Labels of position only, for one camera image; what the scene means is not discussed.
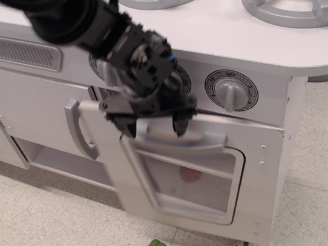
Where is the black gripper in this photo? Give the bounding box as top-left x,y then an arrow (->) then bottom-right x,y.
99,81 -> 197,138

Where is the white toy oven door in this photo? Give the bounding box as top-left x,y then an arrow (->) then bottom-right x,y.
80,101 -> 284,244

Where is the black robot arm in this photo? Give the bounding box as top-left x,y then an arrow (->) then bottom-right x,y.
3,0 -> 197,137

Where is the grey middle control knob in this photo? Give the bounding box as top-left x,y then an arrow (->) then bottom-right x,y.
175,65 -> 192,94

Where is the grey control knob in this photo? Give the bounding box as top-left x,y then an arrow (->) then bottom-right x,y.
205,69 -> 258,113
89,53 -> 120,87
175,65 -> 192,94

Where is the red toy on lower shelf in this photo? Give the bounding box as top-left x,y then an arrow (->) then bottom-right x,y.
179,166 -> 202,183

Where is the grey left control knob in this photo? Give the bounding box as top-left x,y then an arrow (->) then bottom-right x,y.
89,53 -> 120,87

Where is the grey right control knob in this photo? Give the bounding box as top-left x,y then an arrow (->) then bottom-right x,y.
205,69 -> 258,113

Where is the white toy kitchen unit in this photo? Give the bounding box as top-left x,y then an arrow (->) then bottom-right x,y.
0,0 -> 328,246

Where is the silver vent grille panel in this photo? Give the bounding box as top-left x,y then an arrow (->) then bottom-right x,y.
0,36 -> 63,71

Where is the white cabinet door grey handle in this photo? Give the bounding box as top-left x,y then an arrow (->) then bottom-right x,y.
0,69 -> 99,161

